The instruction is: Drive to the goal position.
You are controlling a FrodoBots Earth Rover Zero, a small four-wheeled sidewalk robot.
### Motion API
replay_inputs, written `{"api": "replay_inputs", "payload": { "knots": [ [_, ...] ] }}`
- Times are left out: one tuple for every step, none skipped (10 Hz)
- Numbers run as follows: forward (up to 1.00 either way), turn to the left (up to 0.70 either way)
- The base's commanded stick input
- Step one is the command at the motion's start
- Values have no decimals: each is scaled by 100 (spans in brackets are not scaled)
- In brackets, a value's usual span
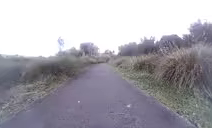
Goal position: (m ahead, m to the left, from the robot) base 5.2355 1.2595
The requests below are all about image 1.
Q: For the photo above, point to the grass verge with dry tussocks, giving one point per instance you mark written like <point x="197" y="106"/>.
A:
<point x="30" y="75"/>

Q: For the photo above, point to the grey asphalt path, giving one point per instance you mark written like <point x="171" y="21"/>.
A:
<point x="94" y="100"/>

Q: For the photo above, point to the grass verge with tall tussocks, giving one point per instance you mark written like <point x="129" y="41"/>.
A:
<point x="180" y="71"/>

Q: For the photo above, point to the row of dark trees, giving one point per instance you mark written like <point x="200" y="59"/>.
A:
<point x="170" y="41"/>

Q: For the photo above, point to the cluster of distant trees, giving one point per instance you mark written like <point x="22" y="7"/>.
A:
<point x="84" y="49"/>

